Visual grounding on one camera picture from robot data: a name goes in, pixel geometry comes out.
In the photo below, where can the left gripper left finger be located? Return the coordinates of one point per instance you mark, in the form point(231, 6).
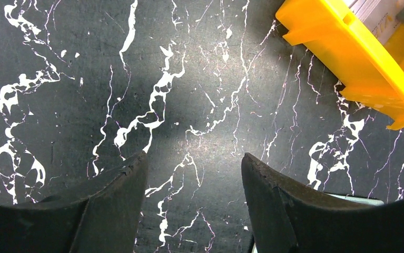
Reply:
point(99, 215)

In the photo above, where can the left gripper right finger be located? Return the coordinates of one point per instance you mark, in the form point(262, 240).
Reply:
point(288, 216)

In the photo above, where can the silver card stack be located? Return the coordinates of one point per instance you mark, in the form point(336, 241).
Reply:
point(379, 16)

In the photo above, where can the yellow three-compartment bin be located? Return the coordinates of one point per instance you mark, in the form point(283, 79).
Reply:
point(372, 73)

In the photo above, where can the green card holder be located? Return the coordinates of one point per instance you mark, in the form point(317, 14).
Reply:
point(361, 200)

